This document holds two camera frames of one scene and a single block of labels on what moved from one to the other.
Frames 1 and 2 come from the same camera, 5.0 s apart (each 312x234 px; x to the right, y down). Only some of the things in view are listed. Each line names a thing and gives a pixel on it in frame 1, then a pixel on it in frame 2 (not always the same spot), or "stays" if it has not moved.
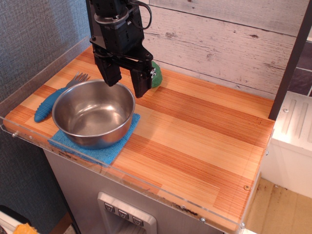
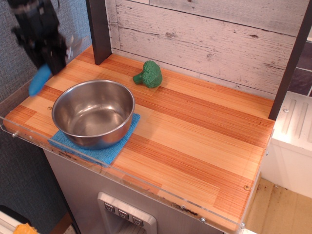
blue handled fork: [46, 107] to [39, 80]
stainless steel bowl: [91, 114] stays
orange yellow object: [25, 228] stays
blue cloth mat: [103, 155] stays
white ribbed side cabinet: [288, 163] stays
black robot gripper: [118, 34] to [37, 25]
